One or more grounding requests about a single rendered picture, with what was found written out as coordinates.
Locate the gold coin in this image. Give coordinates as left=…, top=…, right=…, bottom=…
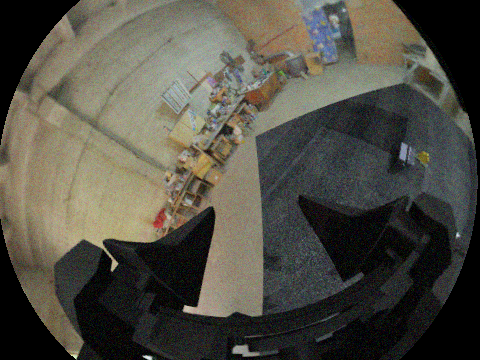
left=419, top=152, right=429, bottom=164

